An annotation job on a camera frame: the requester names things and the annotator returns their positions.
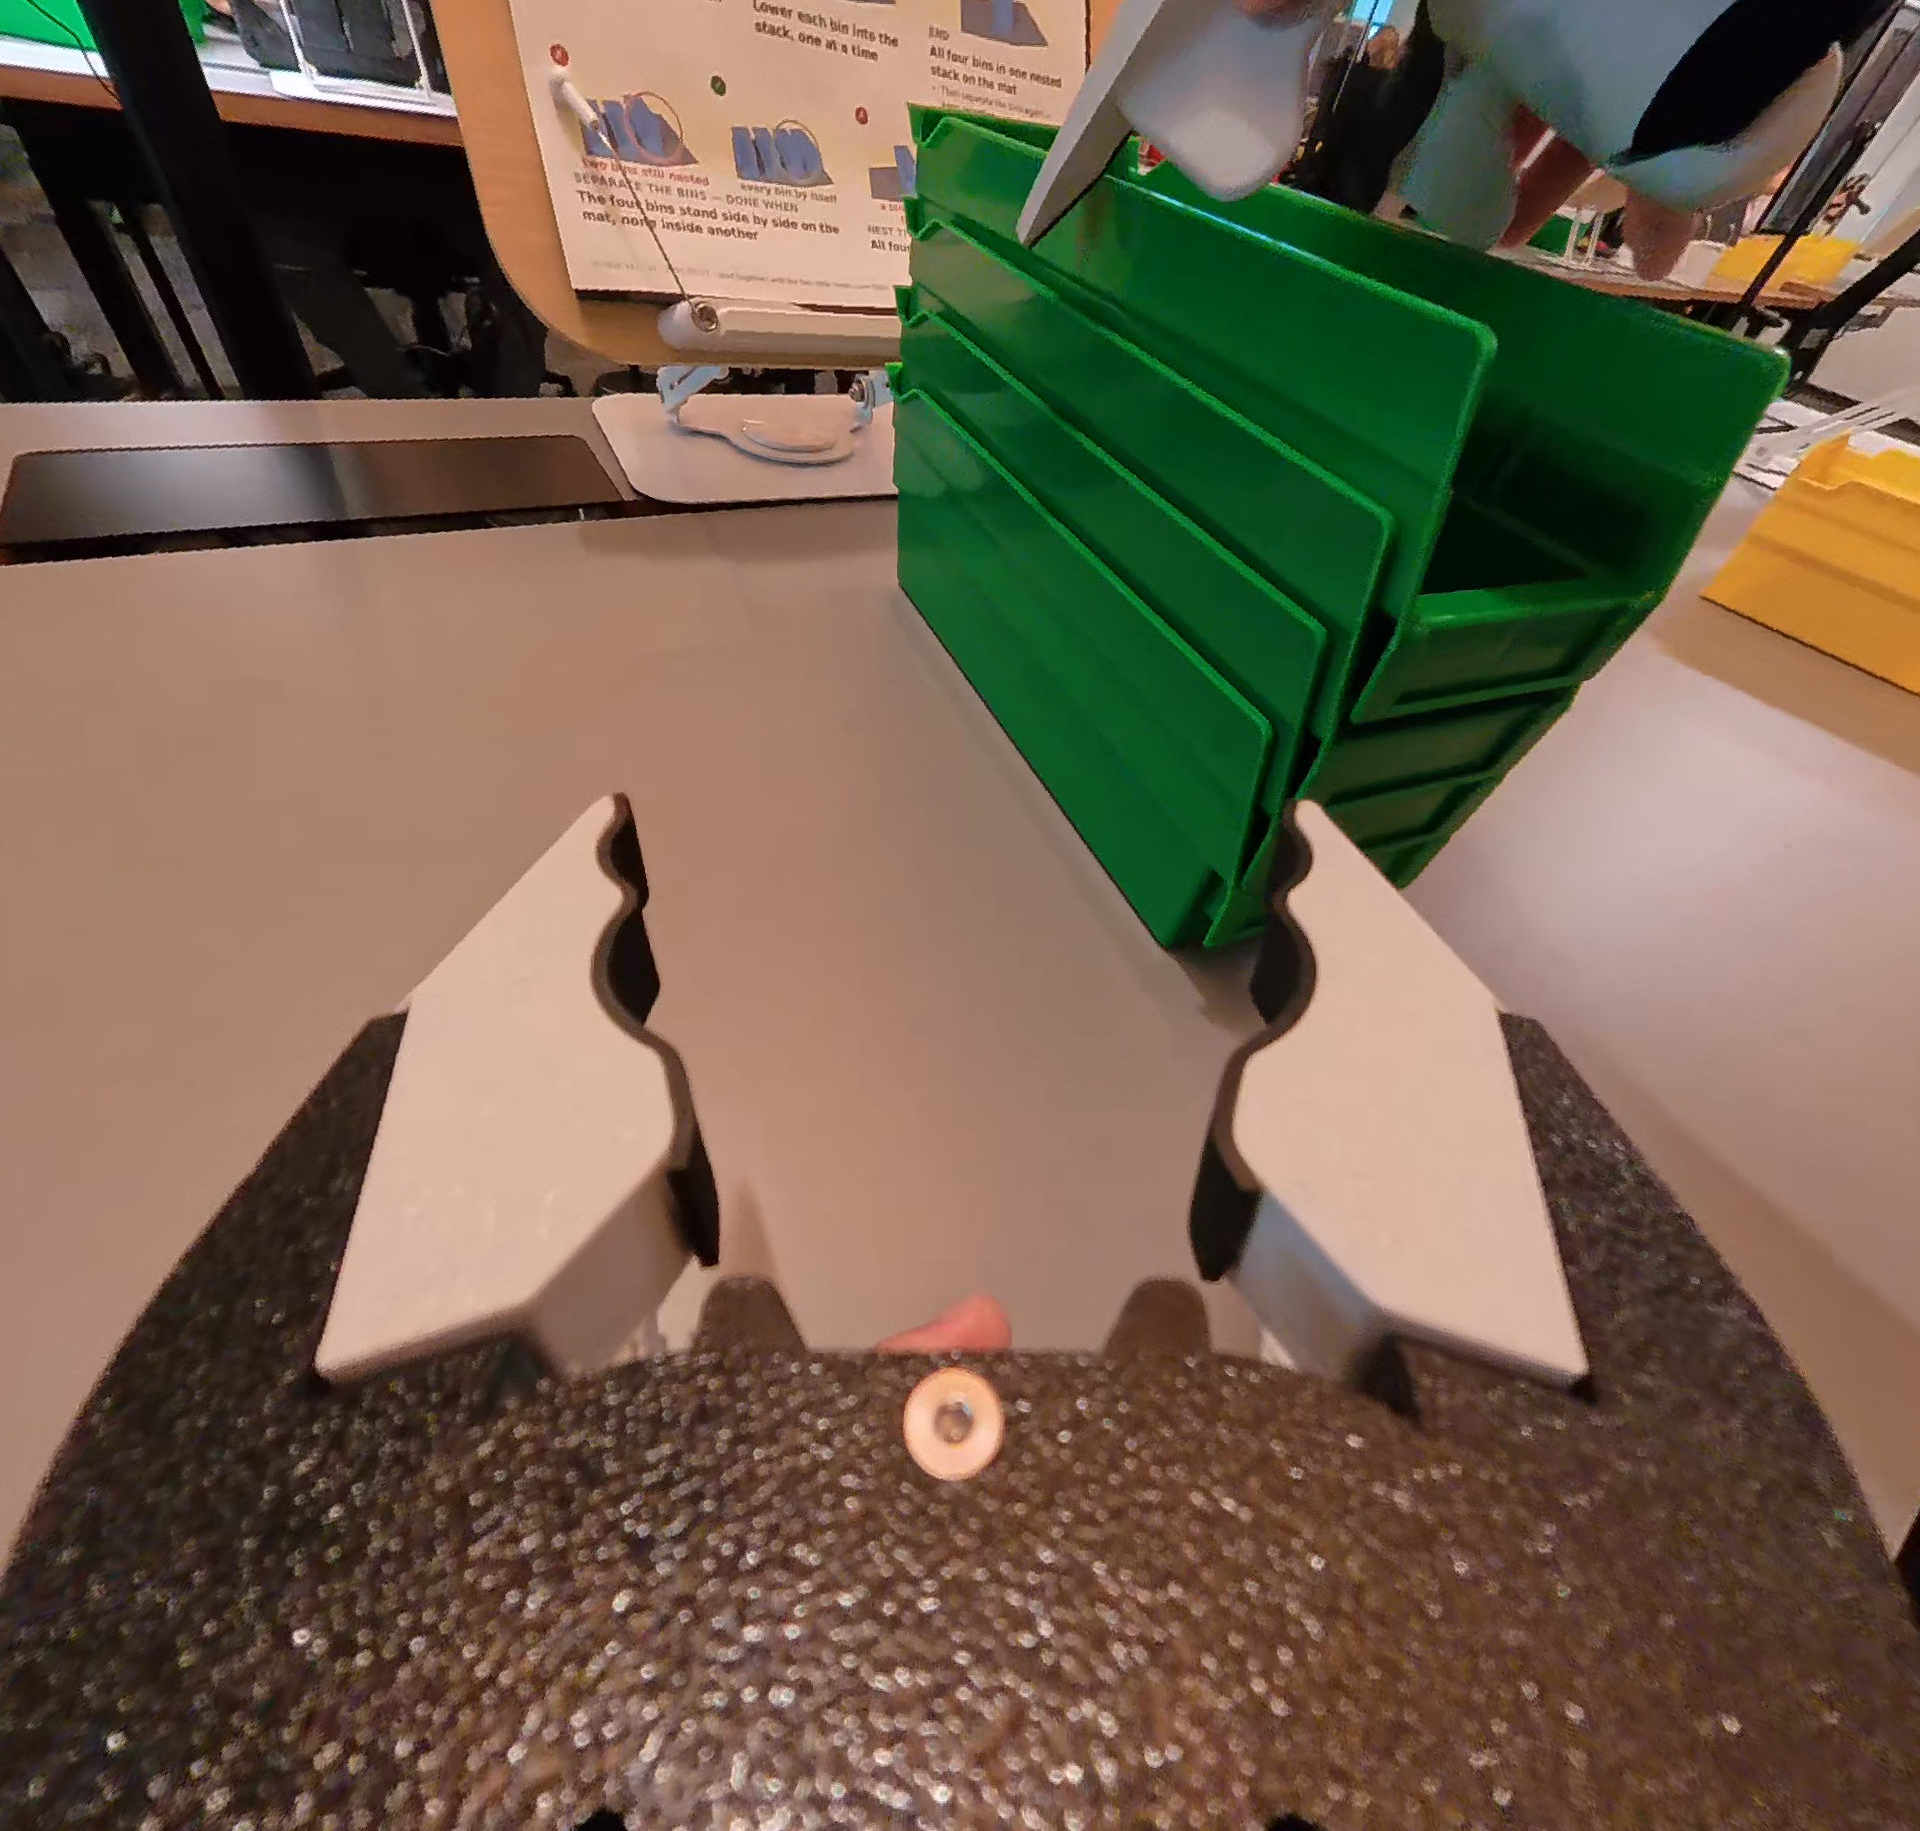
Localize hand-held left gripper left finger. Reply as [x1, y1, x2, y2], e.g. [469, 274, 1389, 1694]
[313, 794, 724, 1386]

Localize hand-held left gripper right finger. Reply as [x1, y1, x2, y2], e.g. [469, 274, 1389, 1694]
[1187, 795, 1593, 1399]

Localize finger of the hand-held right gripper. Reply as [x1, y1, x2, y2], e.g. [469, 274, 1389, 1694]
[1015, 0, 1310, 250]

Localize grey desk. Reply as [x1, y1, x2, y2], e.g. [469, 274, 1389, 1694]
[0, 390, 1920, 1563]

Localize person's left hand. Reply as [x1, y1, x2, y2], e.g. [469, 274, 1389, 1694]
[876, 1295, 1018, 1355]

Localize yellow plastic bin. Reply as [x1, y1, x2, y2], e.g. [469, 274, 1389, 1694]
[1701, 436, 1920, 683]
[1709, 235, 1862, 293]

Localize printed instruction sheet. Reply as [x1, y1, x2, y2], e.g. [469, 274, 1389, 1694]
[488, 0, 1098, 315]

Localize white stand base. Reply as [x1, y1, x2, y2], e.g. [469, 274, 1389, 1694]
[591, 361, 902, 508]

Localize wooden board stand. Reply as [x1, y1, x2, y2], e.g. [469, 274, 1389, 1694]
[408, 0, 1134, 371]

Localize clear display stand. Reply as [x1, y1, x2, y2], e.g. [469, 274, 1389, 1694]
[202, 0, 454, 103]

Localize wooden table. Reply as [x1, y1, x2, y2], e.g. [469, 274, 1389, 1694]
[0, 30, 465, 150]

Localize black metal post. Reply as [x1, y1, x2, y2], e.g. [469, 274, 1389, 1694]
[67, 0, 293, 402]

